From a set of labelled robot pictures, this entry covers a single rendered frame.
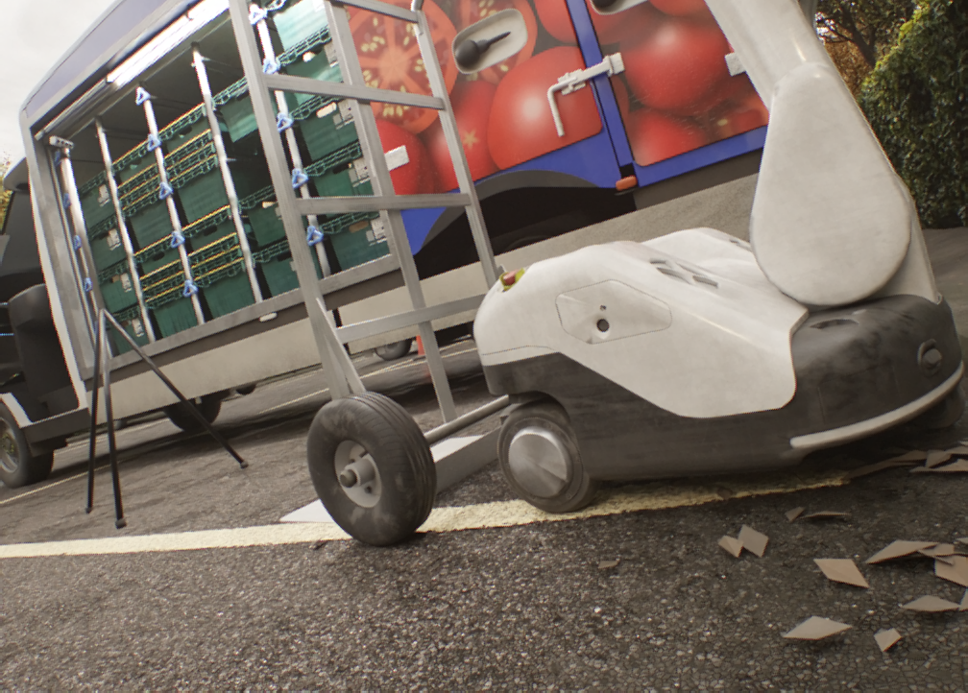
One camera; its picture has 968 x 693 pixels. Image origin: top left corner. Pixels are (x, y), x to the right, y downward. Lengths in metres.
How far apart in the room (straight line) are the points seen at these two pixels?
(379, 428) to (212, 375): 2.39
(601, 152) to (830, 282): 1.41
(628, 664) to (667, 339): 0.36
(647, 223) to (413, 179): 0.90
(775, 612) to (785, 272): 0.43
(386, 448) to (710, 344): 0.48
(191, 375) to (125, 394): 0.62
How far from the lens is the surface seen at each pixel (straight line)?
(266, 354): 2.98
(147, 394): 3.73
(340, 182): 2.84
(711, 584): 0.68
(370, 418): 0.95
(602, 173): 2.15
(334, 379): 1.13
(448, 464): 1.29
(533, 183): 2.21
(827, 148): 0.85
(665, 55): 2.17
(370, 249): 2.75
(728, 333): 0.73
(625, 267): 0.78
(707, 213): 2.09
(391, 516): 0.97
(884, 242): 0.85
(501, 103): 2.30
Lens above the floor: 0.32
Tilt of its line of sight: level
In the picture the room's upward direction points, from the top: 16 degrees counter-clockwise
